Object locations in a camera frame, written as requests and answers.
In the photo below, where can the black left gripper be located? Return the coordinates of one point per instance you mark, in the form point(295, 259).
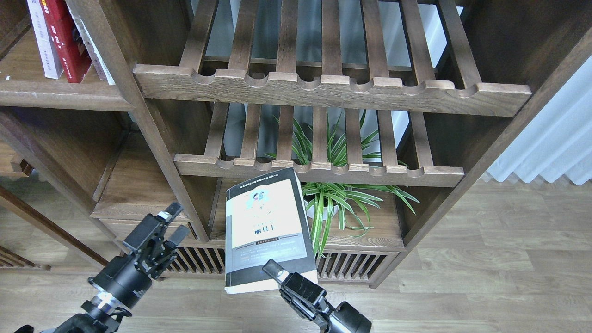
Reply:
point(125, 280)

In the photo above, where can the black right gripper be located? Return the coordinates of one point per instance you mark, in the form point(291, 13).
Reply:
point(308, 300)

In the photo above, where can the green and black book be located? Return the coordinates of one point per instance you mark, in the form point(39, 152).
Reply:
point(265, 219)

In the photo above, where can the red book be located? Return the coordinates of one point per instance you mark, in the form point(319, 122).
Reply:
point(70, 47)

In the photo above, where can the white and purple book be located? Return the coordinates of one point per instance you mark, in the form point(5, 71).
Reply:
point(50, 59)

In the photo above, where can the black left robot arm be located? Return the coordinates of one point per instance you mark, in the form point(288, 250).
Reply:
point(83, 323)

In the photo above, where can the white book in shelf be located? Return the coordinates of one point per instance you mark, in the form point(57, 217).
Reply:
point(91, 47)

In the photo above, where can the dark wooden bookshelf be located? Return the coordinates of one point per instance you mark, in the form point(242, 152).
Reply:
point(206, 96)

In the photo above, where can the green spider plant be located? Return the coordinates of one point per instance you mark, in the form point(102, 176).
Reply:
point(331, 201)

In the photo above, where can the dark wooden furniture at left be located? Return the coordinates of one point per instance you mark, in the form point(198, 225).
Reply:
point(42, 230)

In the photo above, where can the white curtain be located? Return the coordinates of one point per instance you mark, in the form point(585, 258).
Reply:
point(558, 141)

